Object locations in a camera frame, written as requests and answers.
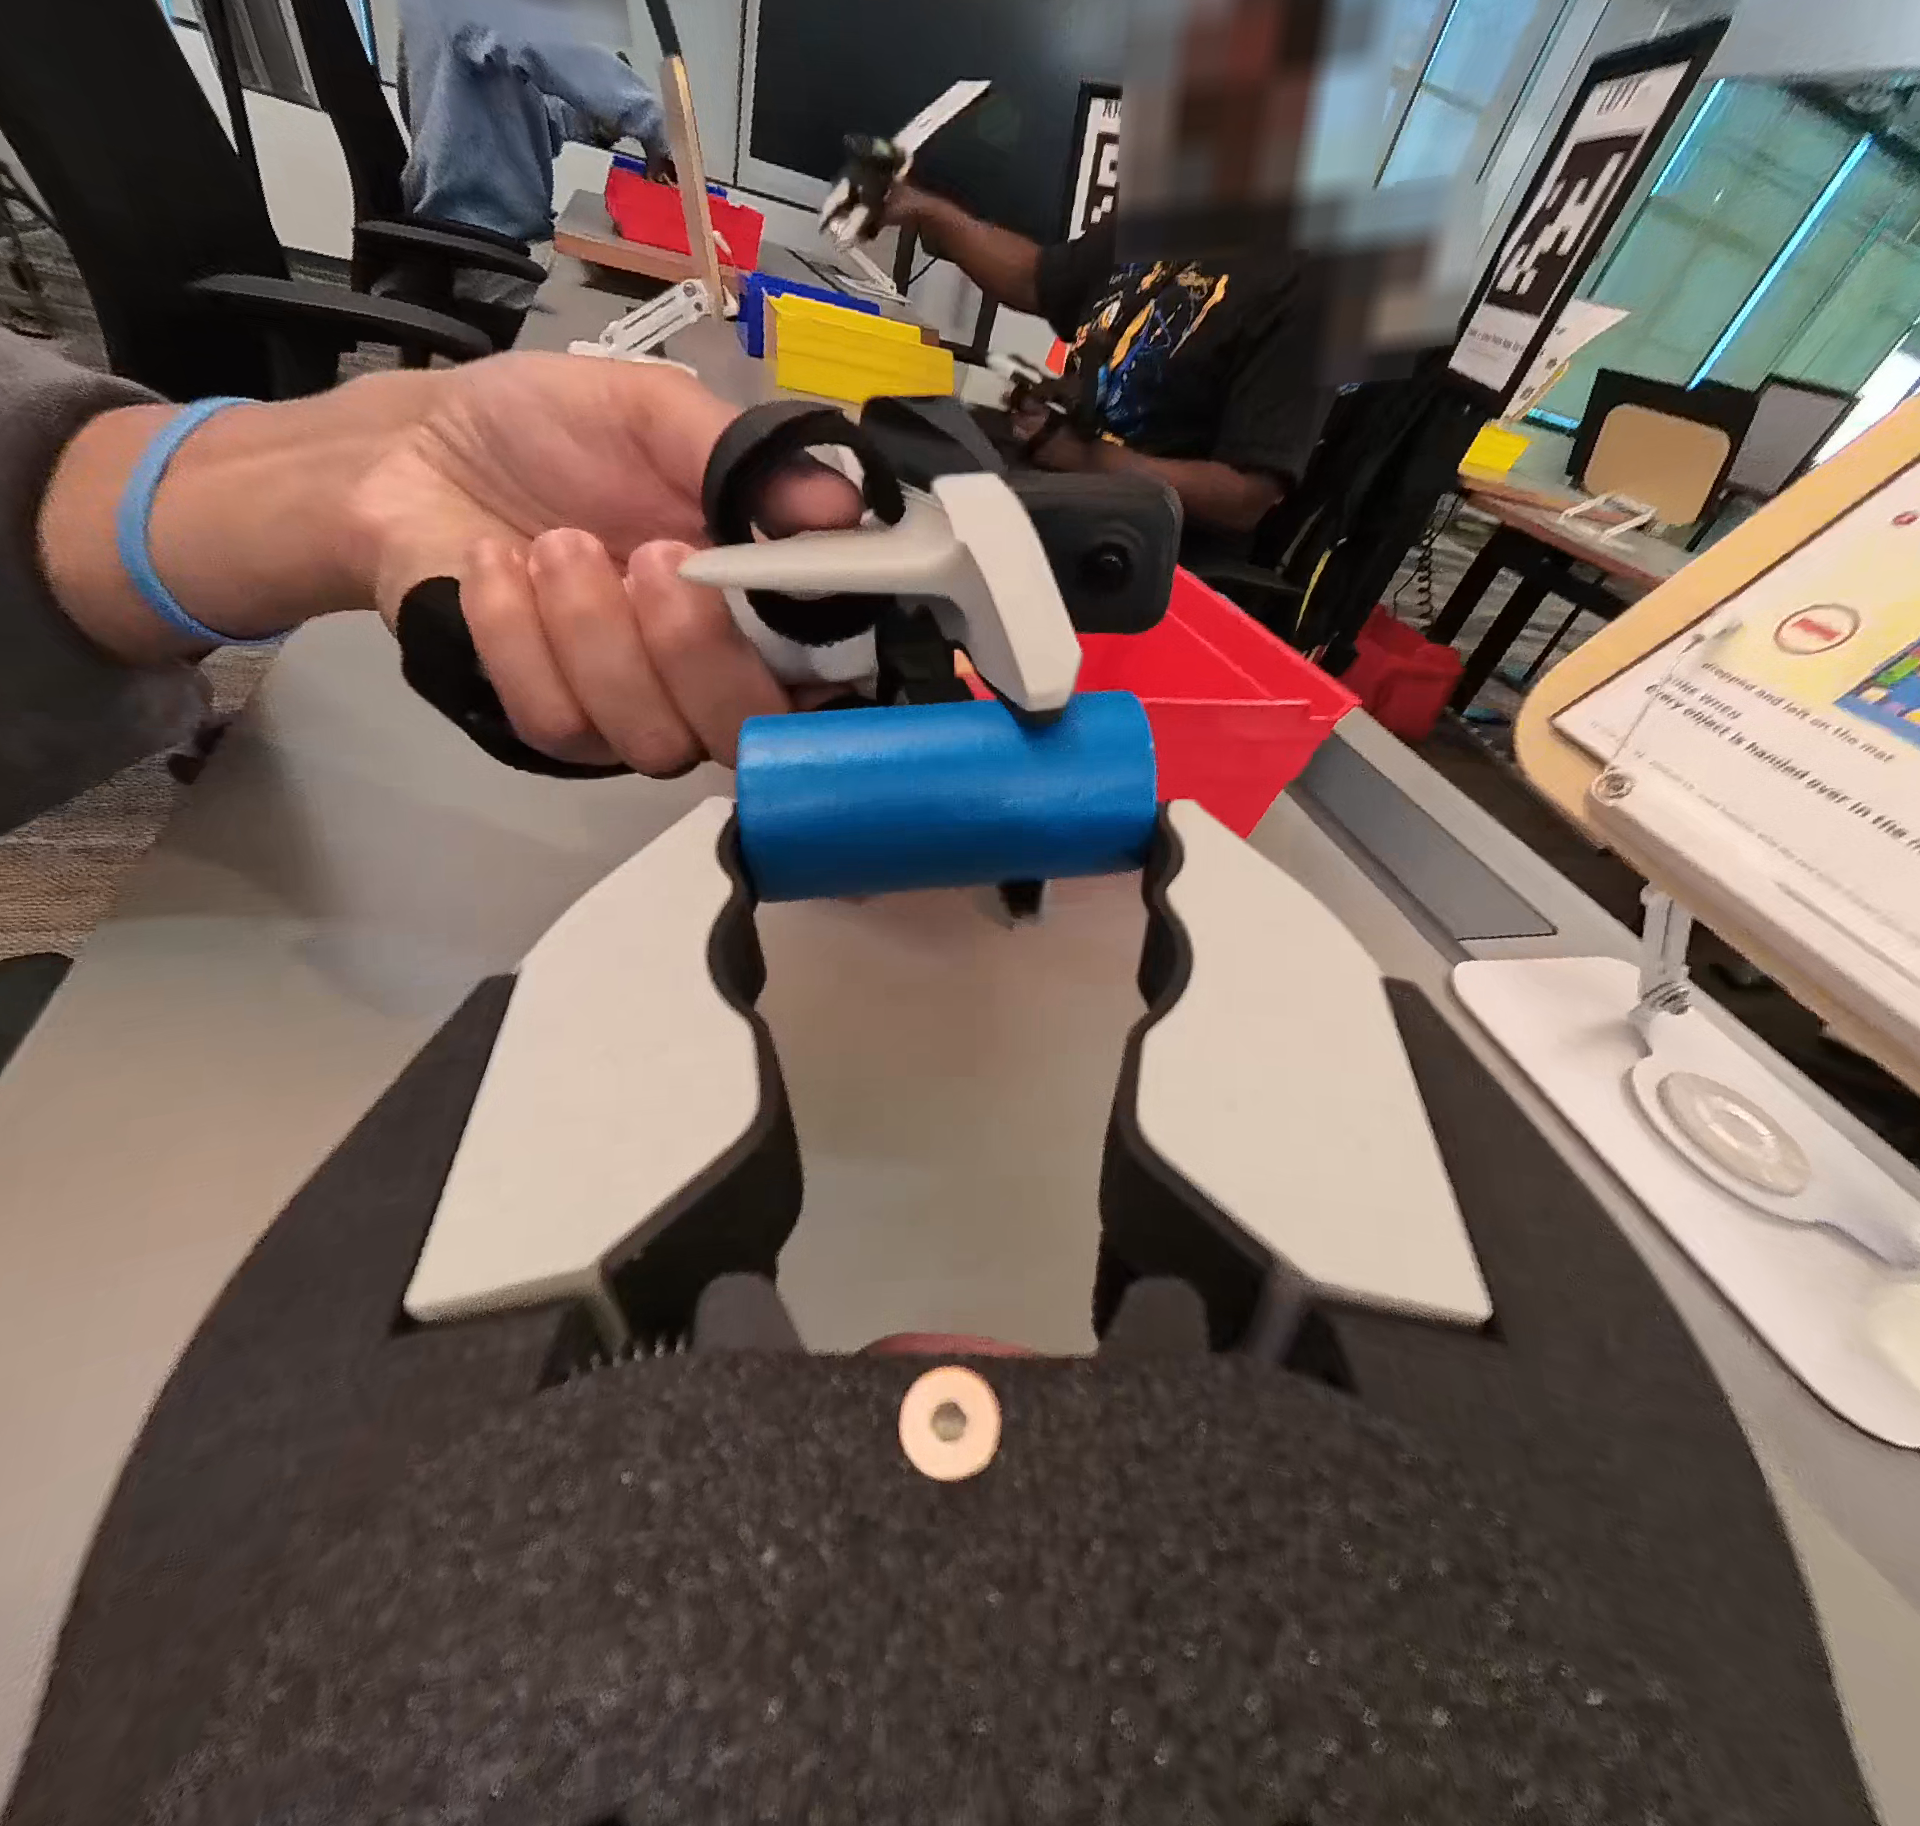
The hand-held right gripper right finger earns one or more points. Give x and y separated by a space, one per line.
1307 1109

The yellow plastic bin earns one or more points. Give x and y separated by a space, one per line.
861 357

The red plastic bin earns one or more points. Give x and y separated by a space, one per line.
1230 711
685 218

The black office chair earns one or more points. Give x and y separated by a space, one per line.
151 148

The red bag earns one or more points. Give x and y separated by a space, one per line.
1406 679

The small yellow box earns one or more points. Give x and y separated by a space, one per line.
1494 453

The blue wristband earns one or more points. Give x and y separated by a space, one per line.
175 523

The black monitor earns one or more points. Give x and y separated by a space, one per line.
932 28

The blue wooden cylinder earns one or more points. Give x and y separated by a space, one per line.
948 796

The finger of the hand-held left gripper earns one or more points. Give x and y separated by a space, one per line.
977 582

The small printed marker board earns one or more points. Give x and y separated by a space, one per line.
1094 163

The clipboard with instruction sheet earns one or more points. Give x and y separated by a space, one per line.
1772 749

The white stand with wooden stick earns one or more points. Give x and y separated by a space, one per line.
685 206

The person's left hand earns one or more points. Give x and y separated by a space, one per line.
571 552

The tan chair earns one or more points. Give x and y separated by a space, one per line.
1656 462

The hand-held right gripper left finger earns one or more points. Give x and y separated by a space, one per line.
601 1109

